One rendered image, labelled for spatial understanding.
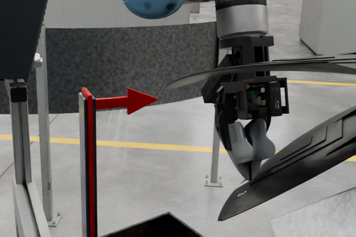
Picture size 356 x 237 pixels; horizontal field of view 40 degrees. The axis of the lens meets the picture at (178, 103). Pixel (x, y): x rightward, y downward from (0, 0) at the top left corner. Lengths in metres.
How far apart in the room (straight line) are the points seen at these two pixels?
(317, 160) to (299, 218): 0.11
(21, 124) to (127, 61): 1.41
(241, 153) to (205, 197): 2.03
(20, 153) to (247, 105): 0.49
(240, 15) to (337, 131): 0.21
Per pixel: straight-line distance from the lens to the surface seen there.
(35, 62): 1.02
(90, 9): 6.68
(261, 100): 0.70
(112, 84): 2.34
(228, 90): 0.71
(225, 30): 0.70
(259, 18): 0.71
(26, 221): 0.88
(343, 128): 0.69
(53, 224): 2.51
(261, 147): 0.74
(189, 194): 2.77
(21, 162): 1.00
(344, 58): 0.50
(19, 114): 0.96
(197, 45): 2.53
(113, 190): 2.80
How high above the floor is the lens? 1.31
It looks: 18 degrees down
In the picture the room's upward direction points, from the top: 2 degrees clockwise
